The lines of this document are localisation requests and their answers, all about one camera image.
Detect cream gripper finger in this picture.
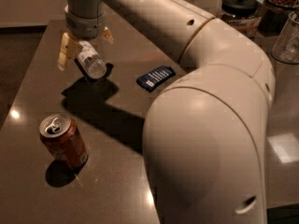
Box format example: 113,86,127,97
58,33,78,71
102,27,114,44

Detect clear plastic water bottle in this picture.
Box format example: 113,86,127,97
78,41,107,79

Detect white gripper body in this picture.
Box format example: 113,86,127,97
64,6,106,39

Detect red coke can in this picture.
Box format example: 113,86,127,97
39,114,88,170

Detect glass jar with black lid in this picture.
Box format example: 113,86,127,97
217,0,261,38

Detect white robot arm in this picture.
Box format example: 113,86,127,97
65,0,275,224

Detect blue snack packet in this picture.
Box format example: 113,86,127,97
136,65,176,92

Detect clear glass cup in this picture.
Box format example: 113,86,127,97
271,11,299,64

